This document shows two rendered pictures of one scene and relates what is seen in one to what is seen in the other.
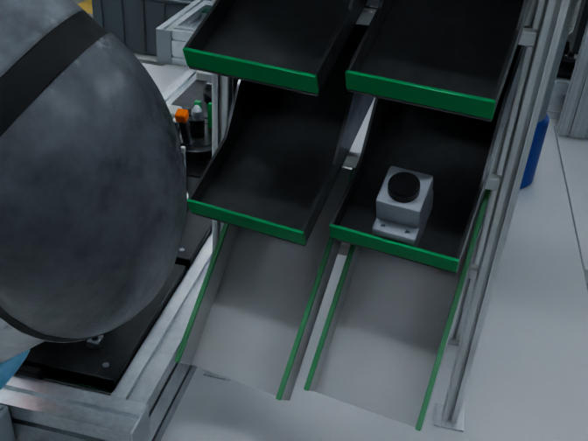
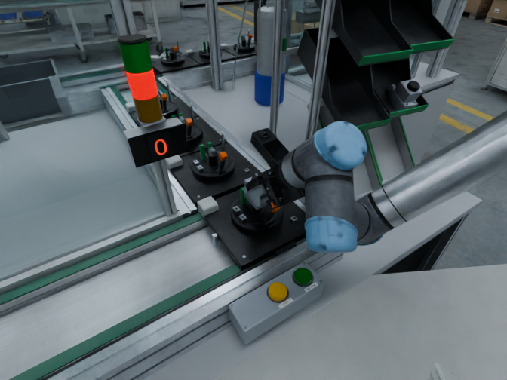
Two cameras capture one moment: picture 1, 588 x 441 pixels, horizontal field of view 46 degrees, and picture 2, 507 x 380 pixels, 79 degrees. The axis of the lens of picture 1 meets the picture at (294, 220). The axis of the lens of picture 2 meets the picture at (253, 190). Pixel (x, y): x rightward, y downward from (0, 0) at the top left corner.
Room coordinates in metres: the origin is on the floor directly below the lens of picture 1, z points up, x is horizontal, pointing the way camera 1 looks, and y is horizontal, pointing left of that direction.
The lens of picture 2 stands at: (0.30, 0.71, 1.56)
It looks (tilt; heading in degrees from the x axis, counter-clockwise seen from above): 40 degrees down; 317
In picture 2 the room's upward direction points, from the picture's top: straight up
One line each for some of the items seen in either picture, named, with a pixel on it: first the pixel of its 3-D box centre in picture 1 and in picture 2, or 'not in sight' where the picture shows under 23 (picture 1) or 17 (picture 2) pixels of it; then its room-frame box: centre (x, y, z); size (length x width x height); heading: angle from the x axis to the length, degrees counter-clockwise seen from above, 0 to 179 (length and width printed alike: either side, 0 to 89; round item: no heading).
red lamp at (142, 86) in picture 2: not in sight; (142, 82); (0.88, 0.46, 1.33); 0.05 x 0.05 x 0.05
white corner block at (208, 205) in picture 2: not in sight; (207, 207); (0.84, 0.37, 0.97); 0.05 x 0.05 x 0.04; 79
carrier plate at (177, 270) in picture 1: (71, 304); (256, 217); (0.73, 0.29, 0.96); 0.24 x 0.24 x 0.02; 79
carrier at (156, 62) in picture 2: not in sight; (171, 54); (1.99, -0.24, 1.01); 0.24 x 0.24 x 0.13; 79
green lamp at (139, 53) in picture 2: not in sight; (136, 55); (0.88, 0.46, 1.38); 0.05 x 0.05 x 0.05
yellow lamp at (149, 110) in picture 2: not in sight; (148, 106); (0.88, 0.46, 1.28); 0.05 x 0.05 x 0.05
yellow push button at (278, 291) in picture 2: not in sight; (278, 292); (0.53, 0.42, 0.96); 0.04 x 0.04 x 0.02
